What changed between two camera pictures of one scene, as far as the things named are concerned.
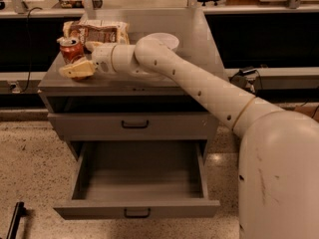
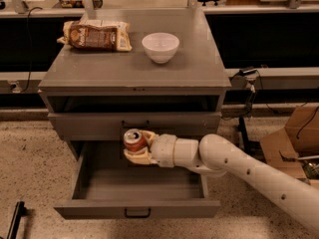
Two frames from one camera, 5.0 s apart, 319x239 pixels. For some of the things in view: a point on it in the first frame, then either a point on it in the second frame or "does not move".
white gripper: [102, 59] -> [163, 149]
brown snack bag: [97, 31] does not move
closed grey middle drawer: [135, 126] does not move
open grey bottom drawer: [139, 179] does not move
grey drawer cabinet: [140, 142] does not move
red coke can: [70, 49] -> [134, 139]
